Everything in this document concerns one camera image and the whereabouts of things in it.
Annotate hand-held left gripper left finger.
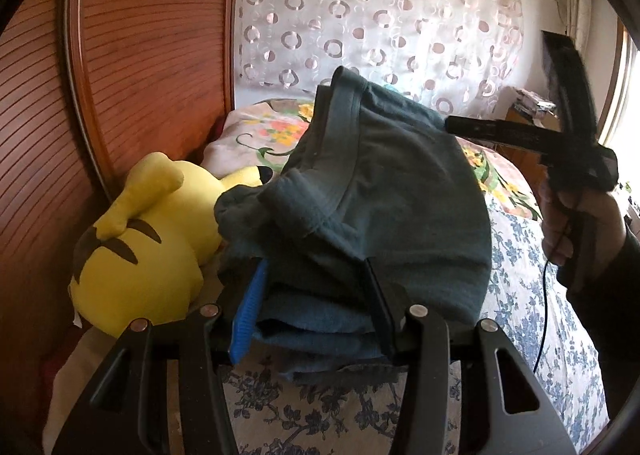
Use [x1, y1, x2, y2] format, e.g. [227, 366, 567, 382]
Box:
[50, 257, 271, 455]

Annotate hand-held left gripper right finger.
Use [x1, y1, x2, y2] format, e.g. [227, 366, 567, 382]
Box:
[362, 256, 577, 455]

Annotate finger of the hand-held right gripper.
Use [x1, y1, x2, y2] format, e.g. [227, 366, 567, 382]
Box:
[444, 116, 549, 154]

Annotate blue-grey pants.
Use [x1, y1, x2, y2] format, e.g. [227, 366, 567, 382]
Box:
[214, 66, 494, 386]

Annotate person's right forearm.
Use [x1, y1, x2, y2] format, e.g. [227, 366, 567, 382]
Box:
[565, 192, 640, 433]

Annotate person's right hand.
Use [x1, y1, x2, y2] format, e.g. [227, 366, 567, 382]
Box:
[540, 186, 575, 267]

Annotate wooden cabinet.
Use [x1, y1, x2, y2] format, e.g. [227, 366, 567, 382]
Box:
[505, 102, 558, 148]

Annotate clutter on cabinet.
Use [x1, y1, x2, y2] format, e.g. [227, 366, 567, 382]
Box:
[514, 86, 557, 117]

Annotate window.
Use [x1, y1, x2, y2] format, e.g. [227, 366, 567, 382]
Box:
[597, 18, 640, 152]

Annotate yellow plush toy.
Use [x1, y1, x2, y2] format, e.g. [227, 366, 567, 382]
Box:
[67, 152, 267, 342]

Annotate blue floral bed sheet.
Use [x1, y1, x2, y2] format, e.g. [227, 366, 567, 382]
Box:
[220, 205, 612, 455]

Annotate white wrapped pipe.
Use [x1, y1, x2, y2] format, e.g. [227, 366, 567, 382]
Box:
[564, 0, 592, 52]

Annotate circle patterned curtain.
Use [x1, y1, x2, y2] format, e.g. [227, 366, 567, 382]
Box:
[232, 0, 527, 117]

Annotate beige cloth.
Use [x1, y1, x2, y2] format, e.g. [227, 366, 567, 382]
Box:
[41, 324, 128, 453]

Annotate wooden headboard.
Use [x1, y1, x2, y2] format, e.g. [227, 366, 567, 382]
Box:
[0, 0, 240, 386]

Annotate black cable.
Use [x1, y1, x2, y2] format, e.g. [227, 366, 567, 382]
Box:
[529, 259, 552, 372]

